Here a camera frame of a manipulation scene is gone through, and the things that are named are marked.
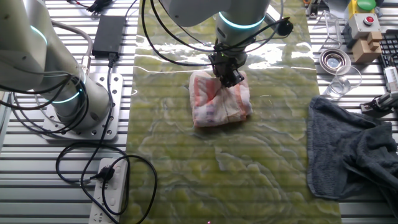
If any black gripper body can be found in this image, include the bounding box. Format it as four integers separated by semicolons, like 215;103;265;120
207;49;249;78

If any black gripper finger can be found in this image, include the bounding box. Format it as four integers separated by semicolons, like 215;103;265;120
219;72;233;88
231;70;245;85

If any white cloth with pink stripes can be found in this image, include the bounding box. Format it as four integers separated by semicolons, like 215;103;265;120
188;70;254;128

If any green marble pattern mat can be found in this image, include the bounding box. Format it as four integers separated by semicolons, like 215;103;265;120
119;0;343;224

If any round steel bowl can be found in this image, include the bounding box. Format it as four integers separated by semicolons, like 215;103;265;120
319;48;352;75

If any clear glass cup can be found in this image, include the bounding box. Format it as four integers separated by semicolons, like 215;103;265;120
326;65;363;100

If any black power adapter brick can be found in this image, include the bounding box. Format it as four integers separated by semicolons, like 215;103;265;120
92;15;127;59

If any dark grey towel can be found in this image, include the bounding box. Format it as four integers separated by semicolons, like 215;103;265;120
306;95;398;218

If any wooden block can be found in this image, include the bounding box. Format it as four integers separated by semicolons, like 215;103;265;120
353;30;384;65

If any grey box with red button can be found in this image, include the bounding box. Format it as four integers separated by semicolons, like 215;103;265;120
348;12;382;40

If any yellow box with green button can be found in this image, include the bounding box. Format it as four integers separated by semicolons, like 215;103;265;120
349;0;377;19

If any black keyboard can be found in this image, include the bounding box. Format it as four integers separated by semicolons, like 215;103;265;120
379;29;398;68

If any white power strip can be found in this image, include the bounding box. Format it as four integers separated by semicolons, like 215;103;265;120
88;157;129;224

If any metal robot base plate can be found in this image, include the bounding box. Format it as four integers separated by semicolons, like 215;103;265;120
41;73;124;141

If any black bundled thin cable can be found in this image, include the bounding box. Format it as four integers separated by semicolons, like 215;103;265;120
67;0;113;14

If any thick grey cable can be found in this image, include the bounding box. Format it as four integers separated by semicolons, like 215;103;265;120
51;20;94;74

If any small grey camera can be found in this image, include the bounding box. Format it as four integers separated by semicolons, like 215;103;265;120
360;91;398;118

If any black power cord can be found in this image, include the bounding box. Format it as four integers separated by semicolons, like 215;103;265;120
55;52;159;224

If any silver ribbed camera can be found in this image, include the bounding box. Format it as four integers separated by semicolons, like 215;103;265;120
382;65;398;93

